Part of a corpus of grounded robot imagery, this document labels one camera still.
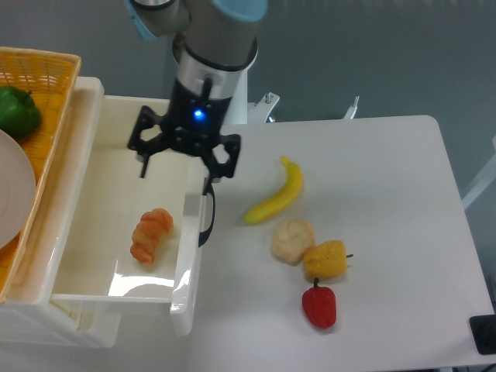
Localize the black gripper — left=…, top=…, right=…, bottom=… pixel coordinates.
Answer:
left=128, top=77, right=241, bottom=195

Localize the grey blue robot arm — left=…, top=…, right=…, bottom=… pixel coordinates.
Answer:
left=126, top=1, right=268, bottom=193

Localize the open white upper drawer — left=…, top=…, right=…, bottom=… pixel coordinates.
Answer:
left=52, top=96, right=210, bottom=336

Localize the round toy bread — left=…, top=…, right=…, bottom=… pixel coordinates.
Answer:
left=270, top=219, right=315, bottom=266

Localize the white drawer cabinet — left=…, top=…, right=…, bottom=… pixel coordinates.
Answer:
left=1, top=77, right=120, bottom=348

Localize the yellow toy banana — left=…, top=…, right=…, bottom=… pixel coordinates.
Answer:
left=243, top=156, right=304, bottom=226

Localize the orange woven basket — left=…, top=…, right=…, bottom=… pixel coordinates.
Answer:
left=0, top=46, right=82, bottom=305

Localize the white round plate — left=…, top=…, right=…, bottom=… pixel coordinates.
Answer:
left=1, top=131, right=36, bottom=248

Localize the green toy bell pepper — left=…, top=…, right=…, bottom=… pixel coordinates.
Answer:
left=1, top=85, right=41, bottom=140

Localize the yellow toy bell pepper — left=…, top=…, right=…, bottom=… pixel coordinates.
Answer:
left=303, top=240, right=353, bottom=280

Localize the red toy bell pepper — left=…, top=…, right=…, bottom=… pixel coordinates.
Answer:
left=301, top=277, right=337, bottom=329

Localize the black device at table edge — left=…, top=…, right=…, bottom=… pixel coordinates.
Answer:
left=469, top=315, right=496, bottom=355

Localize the black drawer handle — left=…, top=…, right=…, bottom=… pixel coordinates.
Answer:
left=198, top=186, right=216, bottom=247

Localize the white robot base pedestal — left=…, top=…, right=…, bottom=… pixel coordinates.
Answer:
left=224, top=39, right=258, bottom=125

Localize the white table clamp bracket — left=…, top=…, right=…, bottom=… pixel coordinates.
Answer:
left=247, top=92, right=281, bottom=124

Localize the white frame at right edge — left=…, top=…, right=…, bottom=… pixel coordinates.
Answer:
left=461, top=137, right=495, bottom=211

